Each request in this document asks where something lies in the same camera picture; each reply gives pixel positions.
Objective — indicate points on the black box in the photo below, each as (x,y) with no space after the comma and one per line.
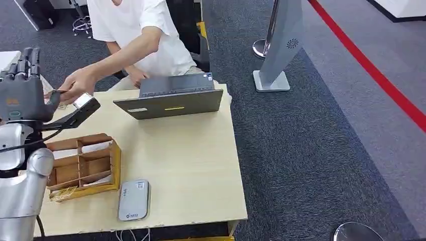
(38,13)

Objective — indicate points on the white card stack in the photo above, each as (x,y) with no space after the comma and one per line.
(100,180)
(65,154)
(96,147)

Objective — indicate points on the grey slanted kiosk stand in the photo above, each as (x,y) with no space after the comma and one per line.
(283,40)

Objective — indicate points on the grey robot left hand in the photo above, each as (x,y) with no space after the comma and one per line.
(23,98)

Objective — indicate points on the person's right hand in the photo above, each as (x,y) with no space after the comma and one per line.
(138,77)

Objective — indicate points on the person's hand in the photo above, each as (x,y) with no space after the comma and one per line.
(138,77)
(78,83)

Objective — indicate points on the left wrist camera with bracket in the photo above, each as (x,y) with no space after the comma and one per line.
(85,107)

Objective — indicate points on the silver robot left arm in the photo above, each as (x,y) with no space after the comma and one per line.
(20,193)

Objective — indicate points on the yellow base under desk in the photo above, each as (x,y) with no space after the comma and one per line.
(203,239)

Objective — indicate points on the chrome chair base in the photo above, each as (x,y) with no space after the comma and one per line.
(81,25)

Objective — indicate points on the small card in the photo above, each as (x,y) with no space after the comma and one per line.
(62,106)

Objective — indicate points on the person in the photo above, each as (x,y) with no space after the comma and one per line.
(159,43)

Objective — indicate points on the round chrome base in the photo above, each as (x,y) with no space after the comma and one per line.
(357,233)

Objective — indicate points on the dark grey laptop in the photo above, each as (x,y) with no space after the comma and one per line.
(173,105)

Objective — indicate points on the person's left hand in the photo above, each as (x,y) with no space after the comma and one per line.
(78,83)

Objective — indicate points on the grey flat card reader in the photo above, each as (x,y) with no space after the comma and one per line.
(133,200)

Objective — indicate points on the chrome stanchion pole with base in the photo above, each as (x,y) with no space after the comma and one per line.
(260,49)

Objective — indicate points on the yellow panel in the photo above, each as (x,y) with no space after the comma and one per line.
(202,30)

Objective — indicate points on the wooden card box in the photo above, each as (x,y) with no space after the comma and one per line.
(114,169)

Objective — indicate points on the red floor tape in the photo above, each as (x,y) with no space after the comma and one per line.
(372,71)

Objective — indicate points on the white platform with black edge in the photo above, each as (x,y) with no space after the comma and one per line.
(402,7)

